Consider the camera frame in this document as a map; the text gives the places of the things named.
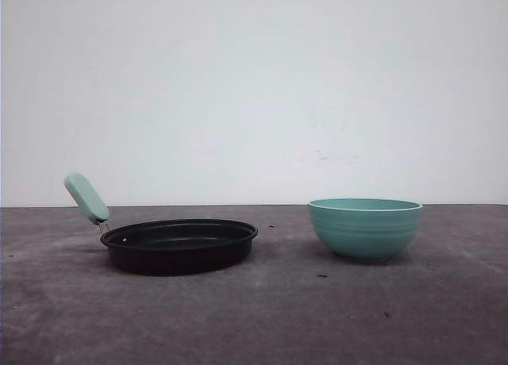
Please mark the black frying pan green handle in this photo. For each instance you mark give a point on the black frying pan green handle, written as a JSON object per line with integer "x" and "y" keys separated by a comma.
{"x": 179, "y": 246}

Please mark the teal ribbed bowl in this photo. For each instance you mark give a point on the teal ribbed bowl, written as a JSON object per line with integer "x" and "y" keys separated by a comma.
{"x": 365, "y": 229}

